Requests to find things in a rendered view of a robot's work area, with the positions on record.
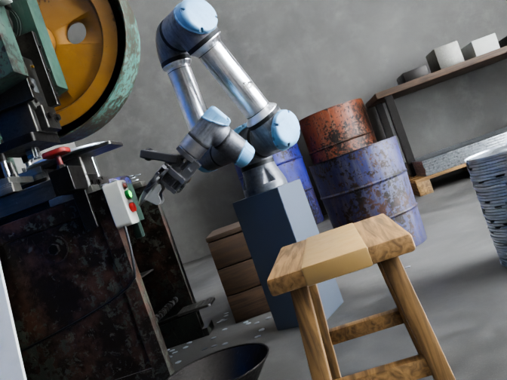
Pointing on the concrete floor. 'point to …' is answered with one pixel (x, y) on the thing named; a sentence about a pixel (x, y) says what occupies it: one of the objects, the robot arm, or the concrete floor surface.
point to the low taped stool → (351, 260)
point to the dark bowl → (226, 364)
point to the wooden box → (237, 272)
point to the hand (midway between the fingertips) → (139, 200)
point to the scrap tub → (369, 188)
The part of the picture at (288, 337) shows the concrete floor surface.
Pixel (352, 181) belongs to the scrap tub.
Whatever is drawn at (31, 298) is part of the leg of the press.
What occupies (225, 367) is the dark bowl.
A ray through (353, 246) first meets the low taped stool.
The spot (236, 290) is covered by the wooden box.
